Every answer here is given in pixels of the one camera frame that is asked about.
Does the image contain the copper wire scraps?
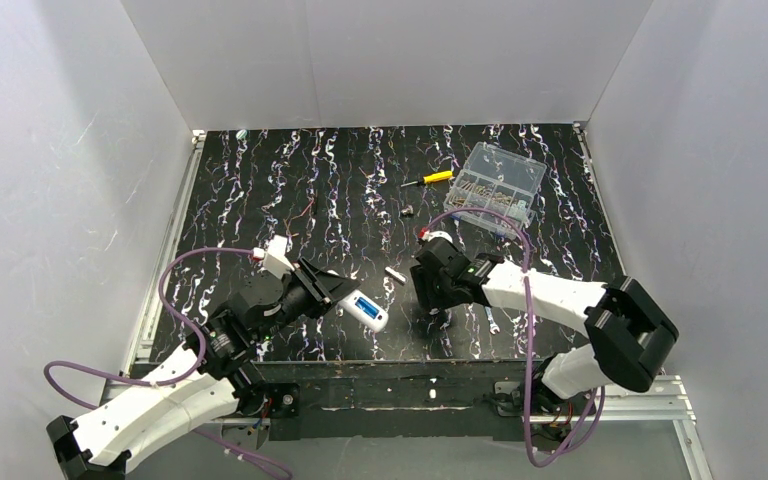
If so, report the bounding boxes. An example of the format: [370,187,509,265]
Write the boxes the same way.
[284,193,320,238]

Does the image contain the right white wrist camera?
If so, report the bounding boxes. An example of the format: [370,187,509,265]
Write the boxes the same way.
[418,229,454,244]

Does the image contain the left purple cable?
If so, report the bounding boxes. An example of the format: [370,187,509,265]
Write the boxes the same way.
[43,247,293,480]

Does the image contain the clear plastic screw box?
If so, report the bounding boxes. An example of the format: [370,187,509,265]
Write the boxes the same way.
[444,142,547,239]

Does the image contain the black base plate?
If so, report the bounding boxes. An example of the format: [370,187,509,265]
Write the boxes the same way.
[255,359,526,442]

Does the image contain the purple cable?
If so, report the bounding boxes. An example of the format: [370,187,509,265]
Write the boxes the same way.
[43,247,293,480]
[426,207,607,469]

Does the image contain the yellow handled screwdriver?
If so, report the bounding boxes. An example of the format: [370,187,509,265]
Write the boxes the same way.
[401,170,454,188]

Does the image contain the blue battery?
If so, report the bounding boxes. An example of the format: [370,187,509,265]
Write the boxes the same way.
[355,297,380,319]

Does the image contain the aluminium frame rail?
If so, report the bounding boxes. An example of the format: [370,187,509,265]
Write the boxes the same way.
[120,130,207,377]

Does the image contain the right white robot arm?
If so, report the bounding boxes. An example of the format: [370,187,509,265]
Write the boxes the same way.
[410,238,679,400]

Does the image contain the silver battery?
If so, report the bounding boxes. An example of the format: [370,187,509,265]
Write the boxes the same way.
[385,267,407,285]

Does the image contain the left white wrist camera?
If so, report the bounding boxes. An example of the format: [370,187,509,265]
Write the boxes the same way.
[252,235,295,278]

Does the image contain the silver wrench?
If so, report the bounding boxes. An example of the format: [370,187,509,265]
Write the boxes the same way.
[485,307,501,335]

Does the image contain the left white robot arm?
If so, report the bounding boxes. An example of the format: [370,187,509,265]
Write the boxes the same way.
[46,259,388,479]

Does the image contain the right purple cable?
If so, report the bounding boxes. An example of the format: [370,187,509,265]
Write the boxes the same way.
[426,207,607,469]

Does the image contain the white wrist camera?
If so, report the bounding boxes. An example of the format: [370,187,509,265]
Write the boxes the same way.
[252,235,295,278]
[418,229,454,244]

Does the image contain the white remote control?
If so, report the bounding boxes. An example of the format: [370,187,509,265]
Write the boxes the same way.
[327,270,389,333]

